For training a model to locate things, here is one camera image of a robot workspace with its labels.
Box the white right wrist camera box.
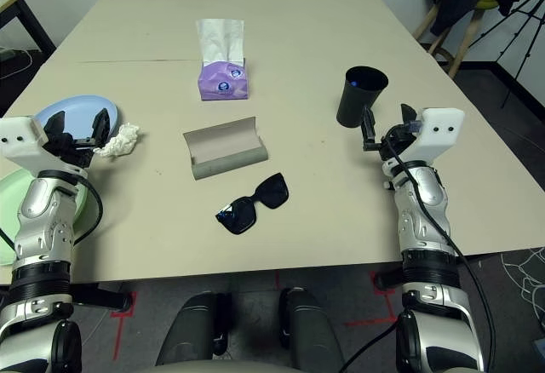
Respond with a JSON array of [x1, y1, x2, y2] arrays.
[[393, 107, 466, 165]]

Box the black sunglasses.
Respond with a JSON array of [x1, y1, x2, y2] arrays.
[[215, 172, 290, 236]]

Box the blue plate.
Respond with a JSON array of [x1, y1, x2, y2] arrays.
[[32, 94, 122, 146]]

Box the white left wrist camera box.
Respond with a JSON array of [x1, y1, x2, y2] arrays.
[[0, 116, 91, 177]]

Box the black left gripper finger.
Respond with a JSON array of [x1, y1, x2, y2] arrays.
[[43, 110, 67, 137], [90, 107, 112, 149]]

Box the grey robot torso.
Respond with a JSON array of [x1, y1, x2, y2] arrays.
[[148, 359, 307, 373]]

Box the grey robot left leg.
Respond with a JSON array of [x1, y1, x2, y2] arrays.
[[155, 290, 233, 368]]

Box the black table foot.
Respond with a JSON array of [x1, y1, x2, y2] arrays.
[[373, 270, 405, 291], [70, 281, 133, 311]]

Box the wooden stool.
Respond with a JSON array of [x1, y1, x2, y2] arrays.
[[412, 0, 499, 78]]

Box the grey robot leg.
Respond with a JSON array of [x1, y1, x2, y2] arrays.
[[155, 290, 233, 368], [278, 287, 346, 373]]

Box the grey glasses case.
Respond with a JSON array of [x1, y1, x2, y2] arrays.
[[182, 116, 269, 182]]

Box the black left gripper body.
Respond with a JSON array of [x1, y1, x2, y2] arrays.
[[41, 130, 98, 169]]

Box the dark jacket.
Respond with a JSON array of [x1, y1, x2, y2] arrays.
[[427, 0, 533, 37]]

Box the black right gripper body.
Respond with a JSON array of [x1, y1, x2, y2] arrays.
[[363, 122, 422, 165]]

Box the side desk with black frame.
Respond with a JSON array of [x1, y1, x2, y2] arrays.
[[0, 0, 57, 57]]

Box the green plate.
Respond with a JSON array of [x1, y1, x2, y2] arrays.
[[0, 167, 89, 267]]

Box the black tripod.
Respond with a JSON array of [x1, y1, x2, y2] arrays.
[[468, 0, 545, 108]]

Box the thin white floor cable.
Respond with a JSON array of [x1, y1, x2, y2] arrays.
[[0, 47, 33, 72]]

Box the tangled white floor cable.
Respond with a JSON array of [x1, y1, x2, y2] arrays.
[[501, 247, 545, 327]]

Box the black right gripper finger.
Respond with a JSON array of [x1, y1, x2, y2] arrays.
[[361, 106, 378, 152], [399, 103, 422, 124]]

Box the purple tissue pack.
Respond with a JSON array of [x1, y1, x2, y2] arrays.
[[195, 18, 250, 102]]

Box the white tissue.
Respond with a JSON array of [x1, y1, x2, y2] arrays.
[[93, 123, 144, 160]]

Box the grey robot right leg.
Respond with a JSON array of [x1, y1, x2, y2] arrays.
[[278, 287, 346, 373]]

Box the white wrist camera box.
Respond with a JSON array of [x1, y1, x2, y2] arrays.
[[393, 107, 466, 165], [0, 116, 91, 177]]

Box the black cup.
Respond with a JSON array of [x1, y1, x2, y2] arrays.
[[336, 66, 390, 129]]

